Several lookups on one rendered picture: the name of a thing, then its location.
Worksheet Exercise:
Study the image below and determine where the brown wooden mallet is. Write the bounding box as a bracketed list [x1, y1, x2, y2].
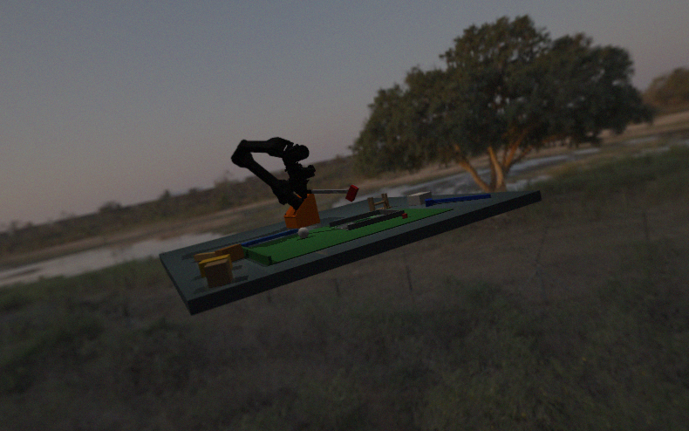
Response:
[193, 244, 245, 262]

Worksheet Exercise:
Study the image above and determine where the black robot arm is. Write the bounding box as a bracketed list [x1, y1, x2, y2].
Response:
[231, 137, 316, 210]

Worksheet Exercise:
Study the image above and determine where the green flat mat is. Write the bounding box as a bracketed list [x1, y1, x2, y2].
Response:
[244, 209, 453, 266]

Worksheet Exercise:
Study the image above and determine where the yellow cube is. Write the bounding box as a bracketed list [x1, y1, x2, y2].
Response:
[198, 254, 233, 277]

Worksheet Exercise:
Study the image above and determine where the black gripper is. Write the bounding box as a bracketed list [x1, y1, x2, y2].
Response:
[280, 162, 310, 199]

